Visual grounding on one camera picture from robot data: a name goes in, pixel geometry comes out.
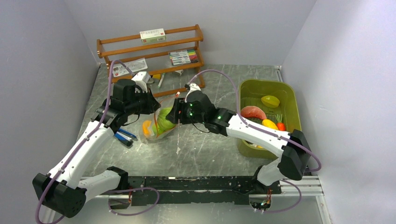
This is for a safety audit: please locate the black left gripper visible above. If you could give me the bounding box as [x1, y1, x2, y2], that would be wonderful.
[126, 87, 161, 115]

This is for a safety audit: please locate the blue black stapler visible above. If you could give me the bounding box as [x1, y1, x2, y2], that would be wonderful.
[114, 129, 138, 148]

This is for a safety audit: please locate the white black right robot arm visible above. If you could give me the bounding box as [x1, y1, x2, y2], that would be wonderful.
[166, 91, 312, 193]

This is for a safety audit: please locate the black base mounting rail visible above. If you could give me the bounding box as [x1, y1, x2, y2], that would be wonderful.
[108, 176, 282, 206]

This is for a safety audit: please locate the orange toy carrot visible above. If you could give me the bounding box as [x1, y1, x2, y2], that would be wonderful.
[275, 114, 286, 131]

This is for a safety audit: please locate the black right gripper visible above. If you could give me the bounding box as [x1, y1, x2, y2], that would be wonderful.
[166, 98, 206, 125]

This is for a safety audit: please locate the yellow toy lemon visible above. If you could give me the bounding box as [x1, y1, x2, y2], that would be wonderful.
[262, 119, 279, 130]

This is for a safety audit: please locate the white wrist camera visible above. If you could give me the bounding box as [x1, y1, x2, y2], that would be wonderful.
[132, 71, 150, 92]
[184, 83, 201, 102]

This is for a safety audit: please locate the coloured marker pen pack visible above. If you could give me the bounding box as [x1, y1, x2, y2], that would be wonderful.
[169, 49, 199, 66]

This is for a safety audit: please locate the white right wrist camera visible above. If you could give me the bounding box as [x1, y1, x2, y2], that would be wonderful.
[184, 83, 201, 102]

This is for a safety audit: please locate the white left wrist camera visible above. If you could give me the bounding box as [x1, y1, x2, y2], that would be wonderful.
[132, 71, 150, 92]

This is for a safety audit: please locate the green capped white marker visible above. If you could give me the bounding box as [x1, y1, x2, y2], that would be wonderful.
[157, 73, 166, 89]

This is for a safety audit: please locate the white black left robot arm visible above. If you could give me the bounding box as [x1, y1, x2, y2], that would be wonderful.
[32, 76, 160, 218]

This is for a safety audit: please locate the orange toy bell pepper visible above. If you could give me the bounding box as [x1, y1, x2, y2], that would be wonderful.
[142, 120, 154, 138]

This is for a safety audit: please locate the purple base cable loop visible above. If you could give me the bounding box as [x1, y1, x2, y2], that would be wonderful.
[107, 188, 162, 217]

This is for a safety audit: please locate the green white box top shelf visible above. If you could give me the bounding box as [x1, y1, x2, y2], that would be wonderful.
[140, 28, 166, 44]

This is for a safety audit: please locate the clear zip bag orange zipper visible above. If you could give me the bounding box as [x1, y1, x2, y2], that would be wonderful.
[139, 92, 180, 141]

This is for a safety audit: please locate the wooden three-tier shelf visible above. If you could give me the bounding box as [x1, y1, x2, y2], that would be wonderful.
[96, 24, 205, 102]

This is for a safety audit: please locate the pink toy watermelon slice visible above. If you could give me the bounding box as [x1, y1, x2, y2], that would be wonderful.
[240, 106, 267, 120]

